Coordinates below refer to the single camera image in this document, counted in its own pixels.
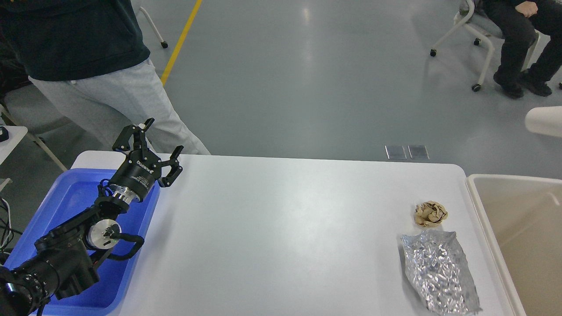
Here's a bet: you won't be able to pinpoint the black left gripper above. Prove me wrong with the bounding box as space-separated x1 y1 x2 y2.
108 118 184 203

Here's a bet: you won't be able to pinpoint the paper cup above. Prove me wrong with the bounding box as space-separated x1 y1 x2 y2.
525 106 562 138

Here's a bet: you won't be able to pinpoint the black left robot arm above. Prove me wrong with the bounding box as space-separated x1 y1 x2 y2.
1 118 183 316

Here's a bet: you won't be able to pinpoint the standing person grey trousers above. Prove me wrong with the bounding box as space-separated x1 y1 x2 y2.
0 0 211 155

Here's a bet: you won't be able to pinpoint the white chair leg with caster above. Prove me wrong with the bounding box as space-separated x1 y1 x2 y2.
138 6 169 49

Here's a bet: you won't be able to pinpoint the white side table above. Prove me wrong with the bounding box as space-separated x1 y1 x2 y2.
0 125 28 164

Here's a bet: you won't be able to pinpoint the right metal floor plate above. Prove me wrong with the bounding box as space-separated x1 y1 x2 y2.
407 145 430 160

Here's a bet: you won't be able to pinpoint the crumpled brown paper ball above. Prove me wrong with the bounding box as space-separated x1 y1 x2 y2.
414 201 448 228

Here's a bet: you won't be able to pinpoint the crumpled silver foil bag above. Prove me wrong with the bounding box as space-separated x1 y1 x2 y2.
400 229 483 316

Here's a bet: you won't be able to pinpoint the white rolling chair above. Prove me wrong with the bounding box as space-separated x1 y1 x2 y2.
429 0 540 92

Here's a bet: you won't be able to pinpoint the beige plastic bin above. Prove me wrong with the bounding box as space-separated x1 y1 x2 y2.
466 174 562 316

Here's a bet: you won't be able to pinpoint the seated person in black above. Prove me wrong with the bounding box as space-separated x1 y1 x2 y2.
481 0 562 99

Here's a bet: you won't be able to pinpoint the cables at left edge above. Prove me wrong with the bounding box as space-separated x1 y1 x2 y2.
0 195 22 251

